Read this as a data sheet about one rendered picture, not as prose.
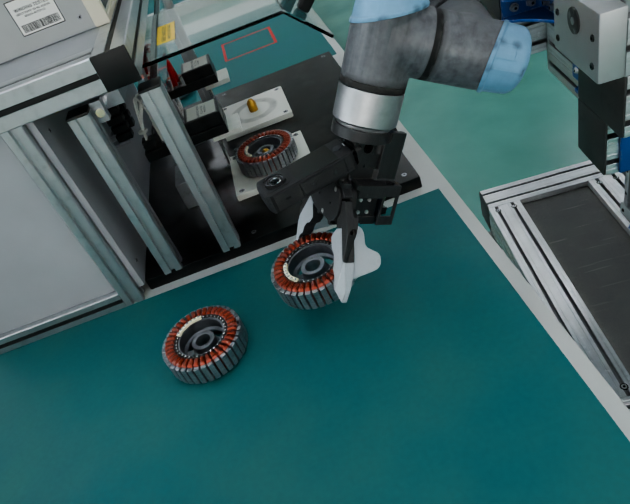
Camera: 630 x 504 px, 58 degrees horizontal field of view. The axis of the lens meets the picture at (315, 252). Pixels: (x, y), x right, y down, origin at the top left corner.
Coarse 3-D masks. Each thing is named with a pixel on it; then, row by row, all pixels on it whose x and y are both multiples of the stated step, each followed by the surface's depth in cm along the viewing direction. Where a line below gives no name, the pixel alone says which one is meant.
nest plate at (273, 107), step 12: (264, 96) 128; (276, 96) 126; (228, 108) 129; (240, 108) 127; (264, 108) 123; (276, 108) 121; (288, 108) 120; (240, 120) 122; (252, 120) 120; (264, 120) 119; (276, 120) 118; (240, 132) 118
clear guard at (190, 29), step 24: (192, 0) 95; (216, 0) 90; (240, 0) 86; (264, 0) 82; (288, 0) 85; (192, 24) 84; (216, 24) 80; (240, 24) 77; (312, 24) 78; (144, 48) 82; (168, 48) 78; (192, 48) 77
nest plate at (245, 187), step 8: (296, 136) 109; (296, 144) 107; (304, 144) 106; (304, 152) 104; (232, 160) 110; (232, 168) 107; (240, 176) 104; (248, 176) 103; (264, 176) 102; (240, 184) 102; (248, 184) 101; (256, 184) 100; (240, 192) 100; (248, 192) 99; (256, 192) 100; (240, 200) 100
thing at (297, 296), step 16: (304, 240) 76; (320, 240) 74; (288, 256) 74; (304, 256) 76; (320, 256) 75; (272, 272) 74; (288, 272) 72; (304, 272) 72; (320, 272) 72; (288, 288) 70; (304, 288) 69; (320, 288) 68; (288, 304) 72; (304, 304) 70; (320, 304) 70
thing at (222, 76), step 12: (192, 60) 117; (204, 60) 115; (192, 72) 113; (204, 72) 114; (216, 72) 119; (168, 84) 117; (180, 84) 115; (192, 84) 114; (204, 84) 115; (216, 84) 116; (180, 108) 118
